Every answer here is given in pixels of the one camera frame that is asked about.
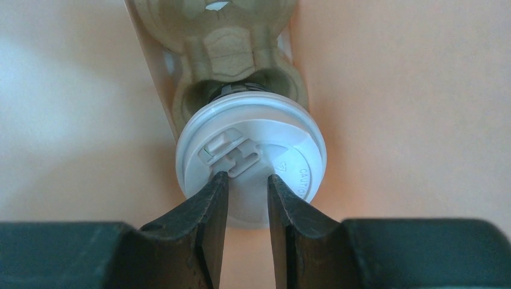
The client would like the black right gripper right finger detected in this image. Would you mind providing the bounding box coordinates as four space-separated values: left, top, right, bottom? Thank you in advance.
267 175 510 288

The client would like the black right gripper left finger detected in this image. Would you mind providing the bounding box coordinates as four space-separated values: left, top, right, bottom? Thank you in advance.
1 172 229 288

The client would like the orange paper bag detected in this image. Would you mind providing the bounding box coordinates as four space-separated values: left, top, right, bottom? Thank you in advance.
0 0 511 289

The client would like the single brown cup carrier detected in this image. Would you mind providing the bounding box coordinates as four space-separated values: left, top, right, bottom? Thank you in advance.
127 1 309 136

